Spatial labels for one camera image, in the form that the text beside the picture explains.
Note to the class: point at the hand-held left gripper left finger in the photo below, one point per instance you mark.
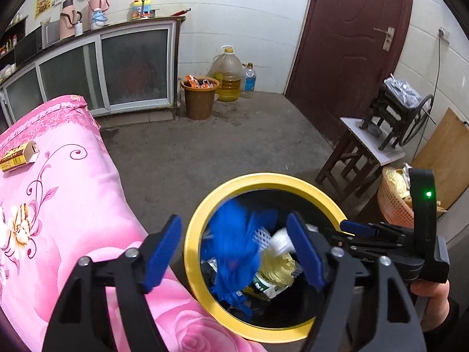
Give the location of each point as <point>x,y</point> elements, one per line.
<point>161,256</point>

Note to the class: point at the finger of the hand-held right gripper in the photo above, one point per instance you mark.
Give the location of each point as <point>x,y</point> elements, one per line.
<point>370,251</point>
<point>359,228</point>

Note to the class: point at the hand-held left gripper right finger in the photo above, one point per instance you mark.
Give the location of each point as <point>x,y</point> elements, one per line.
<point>304,249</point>

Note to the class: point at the white paper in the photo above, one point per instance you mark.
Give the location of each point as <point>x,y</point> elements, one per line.
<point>283,241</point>

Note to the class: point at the yellow plastic bag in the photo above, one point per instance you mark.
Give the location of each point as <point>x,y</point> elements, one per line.
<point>280,267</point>

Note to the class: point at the black bin with yellow rim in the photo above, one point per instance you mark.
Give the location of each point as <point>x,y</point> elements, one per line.
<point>193,249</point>

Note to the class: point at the person's right forearm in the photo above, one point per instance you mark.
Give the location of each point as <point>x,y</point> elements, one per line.
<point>449,326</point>

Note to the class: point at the person's right hand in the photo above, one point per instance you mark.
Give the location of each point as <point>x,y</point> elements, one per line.
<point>432,300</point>

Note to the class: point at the pink plastic basket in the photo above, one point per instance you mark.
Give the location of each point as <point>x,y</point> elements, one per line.
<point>394,205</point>

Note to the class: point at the wooden board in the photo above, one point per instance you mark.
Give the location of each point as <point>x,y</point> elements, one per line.
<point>445,146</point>

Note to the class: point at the wooden stool with white top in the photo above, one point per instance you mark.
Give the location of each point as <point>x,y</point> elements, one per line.
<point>370,143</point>

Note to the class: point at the pink floral tablecloth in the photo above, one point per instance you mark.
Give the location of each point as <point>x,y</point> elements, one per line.
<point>73,209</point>

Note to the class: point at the black hand-crank noodle machine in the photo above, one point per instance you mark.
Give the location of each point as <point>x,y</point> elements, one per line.
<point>388,117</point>

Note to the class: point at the brown plastic bucket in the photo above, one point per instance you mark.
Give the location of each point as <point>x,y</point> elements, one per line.
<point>199,101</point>

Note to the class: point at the brown wooden door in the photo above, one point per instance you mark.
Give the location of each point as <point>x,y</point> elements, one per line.
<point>348,62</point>

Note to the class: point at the long yellow cardboard box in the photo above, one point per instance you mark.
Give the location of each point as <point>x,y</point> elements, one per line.
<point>16,157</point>

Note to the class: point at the clear bottle with blue liquid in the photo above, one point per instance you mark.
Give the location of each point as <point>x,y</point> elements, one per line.
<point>248,80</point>

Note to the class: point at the large cooking oil jug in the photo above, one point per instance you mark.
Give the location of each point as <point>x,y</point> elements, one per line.
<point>226,77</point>

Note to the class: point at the kitchen cabinet with glass doors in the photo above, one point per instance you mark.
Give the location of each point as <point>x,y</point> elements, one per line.
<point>91,66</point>

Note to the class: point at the blue and white lidded cup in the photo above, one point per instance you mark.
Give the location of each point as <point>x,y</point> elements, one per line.
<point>99,20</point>

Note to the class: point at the yellow dish soap bottle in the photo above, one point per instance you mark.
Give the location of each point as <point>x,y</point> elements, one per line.
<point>141,7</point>

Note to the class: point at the dark pink thermos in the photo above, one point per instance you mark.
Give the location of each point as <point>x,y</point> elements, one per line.
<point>67,20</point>

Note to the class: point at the white wall socket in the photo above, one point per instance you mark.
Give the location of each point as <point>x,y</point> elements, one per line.
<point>444,35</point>

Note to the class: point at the yellow wall poster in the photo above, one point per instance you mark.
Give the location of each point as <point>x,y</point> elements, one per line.
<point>44,3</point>

